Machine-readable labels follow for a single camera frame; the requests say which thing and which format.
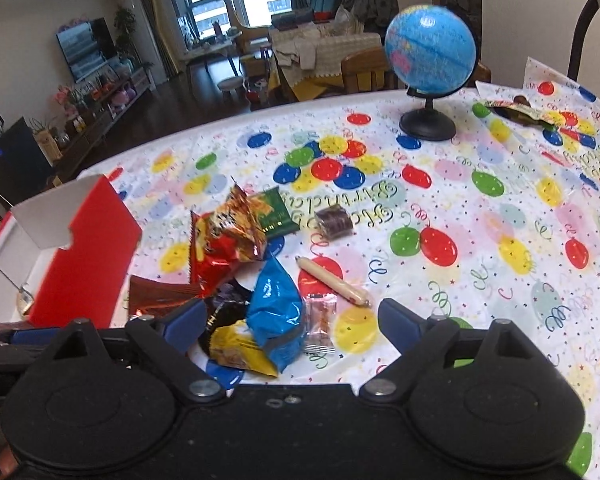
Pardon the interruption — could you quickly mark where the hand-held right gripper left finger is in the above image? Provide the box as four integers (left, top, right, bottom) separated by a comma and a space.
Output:
52, 299, 227, 406

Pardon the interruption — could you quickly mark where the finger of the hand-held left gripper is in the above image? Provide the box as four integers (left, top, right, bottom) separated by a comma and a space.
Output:
0, 327, 63, 361

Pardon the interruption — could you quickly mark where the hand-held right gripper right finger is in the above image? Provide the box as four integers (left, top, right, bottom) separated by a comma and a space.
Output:
360, 298, 536, 403

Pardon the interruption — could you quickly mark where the red-brown foil packet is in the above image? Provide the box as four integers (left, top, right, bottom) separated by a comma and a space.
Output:
127, 275, 203, 320

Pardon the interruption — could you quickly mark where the dark purple snack packet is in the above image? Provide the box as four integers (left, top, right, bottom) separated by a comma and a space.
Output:
199, 282, 253, 358

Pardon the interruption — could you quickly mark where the yellow snack packet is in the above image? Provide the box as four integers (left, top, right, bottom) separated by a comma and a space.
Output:
209, 320, 281, 377

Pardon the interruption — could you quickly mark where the red and yellow snack bag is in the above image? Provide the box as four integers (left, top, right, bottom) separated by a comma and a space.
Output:
189, 210, 263, 301

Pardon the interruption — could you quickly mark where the clear packet with orange snack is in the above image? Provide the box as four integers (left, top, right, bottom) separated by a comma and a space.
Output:
302, 292, 338, 356

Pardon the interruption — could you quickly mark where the blue snack bag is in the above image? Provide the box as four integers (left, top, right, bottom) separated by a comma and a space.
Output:
246, 257, 306, 374

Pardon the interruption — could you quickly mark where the red and white cardboard box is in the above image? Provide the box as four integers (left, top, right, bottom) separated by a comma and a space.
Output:
0, 174, 143, 329

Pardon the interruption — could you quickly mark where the brown snack bag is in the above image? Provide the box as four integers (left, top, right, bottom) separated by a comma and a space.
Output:
215, 184, 269, 261

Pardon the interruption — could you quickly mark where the sausage stick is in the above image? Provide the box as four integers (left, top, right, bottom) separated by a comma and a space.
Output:
295, 256, 374, 307

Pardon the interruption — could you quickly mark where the balloon print tablecloth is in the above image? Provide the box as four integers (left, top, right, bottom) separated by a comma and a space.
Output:
75, 57, 600, 480

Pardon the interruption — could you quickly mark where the dark brown wrapped cake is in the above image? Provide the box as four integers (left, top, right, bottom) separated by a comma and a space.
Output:
314, 207, 355, 239

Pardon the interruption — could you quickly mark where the green snack packet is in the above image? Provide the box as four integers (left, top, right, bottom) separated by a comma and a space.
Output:
257, 186, 301, 237

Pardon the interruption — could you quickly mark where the black appliance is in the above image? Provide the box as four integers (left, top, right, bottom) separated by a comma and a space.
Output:
0, 117, 55, 207

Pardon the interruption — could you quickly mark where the brown paper bag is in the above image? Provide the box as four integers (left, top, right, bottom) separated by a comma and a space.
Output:
31, 127, 62, 162

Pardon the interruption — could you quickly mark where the long television cabinet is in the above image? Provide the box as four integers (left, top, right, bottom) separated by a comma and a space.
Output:
55, 67, 156, 182

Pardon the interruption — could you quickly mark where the small round stool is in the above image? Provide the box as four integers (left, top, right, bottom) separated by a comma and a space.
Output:
216, 77, 252, 99

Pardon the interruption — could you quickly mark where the dark green snack bag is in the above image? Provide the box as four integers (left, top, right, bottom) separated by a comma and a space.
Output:
484, 94, 567, 130

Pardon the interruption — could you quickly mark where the yellow cloth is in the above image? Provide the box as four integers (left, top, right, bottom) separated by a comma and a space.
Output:
274, 66, 342, 104

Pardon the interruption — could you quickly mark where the wooden chair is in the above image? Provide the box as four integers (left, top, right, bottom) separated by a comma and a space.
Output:
340, 46, 399, 94

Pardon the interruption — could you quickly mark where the blue globe on black stand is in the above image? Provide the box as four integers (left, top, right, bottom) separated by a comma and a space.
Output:
384, 4, 477, 142

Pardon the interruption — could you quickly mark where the cream cloth on furniture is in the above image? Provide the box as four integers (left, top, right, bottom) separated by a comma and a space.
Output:
269, 26, 384, 89

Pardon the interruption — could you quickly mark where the flat screen television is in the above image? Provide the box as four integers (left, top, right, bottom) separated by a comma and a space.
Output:
56, 17, 119, 84

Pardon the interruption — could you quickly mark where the tall green plant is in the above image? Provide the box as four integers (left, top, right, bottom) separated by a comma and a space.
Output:
112, 7, 142, 67

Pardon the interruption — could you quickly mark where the pile of clothes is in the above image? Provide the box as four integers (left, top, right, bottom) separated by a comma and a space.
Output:
332, 0, 400, 37

